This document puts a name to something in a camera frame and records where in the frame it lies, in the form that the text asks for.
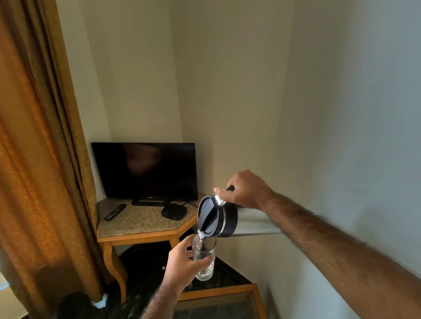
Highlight person's left forearm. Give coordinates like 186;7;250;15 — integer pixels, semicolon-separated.
129;283;180;319

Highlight person's right forearm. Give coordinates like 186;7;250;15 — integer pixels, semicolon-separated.
259;185;421;319

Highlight clear drinking glass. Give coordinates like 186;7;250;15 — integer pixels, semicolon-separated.
191;234;219;282

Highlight person's right hand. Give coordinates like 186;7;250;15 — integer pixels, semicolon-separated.
213;168;276;214

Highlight person's left hand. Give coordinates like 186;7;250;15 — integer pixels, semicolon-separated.
159;233;218;297

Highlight black remote control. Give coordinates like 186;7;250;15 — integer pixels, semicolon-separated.
103;204;128;222

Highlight black flat screen television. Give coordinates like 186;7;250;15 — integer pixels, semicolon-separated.
91;137;199;211

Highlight wooden granite-top corner table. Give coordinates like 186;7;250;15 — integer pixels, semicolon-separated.
94;191;212;306

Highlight black lidded water jug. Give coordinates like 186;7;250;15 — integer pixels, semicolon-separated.
194;185;240;240

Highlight black set-top box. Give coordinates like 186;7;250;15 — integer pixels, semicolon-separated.
161;202;188;222

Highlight wooden glass-top table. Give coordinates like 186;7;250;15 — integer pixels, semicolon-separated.
168;283;271;319

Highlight orange curtain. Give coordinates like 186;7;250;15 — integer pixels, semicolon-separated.
0;0;114;319

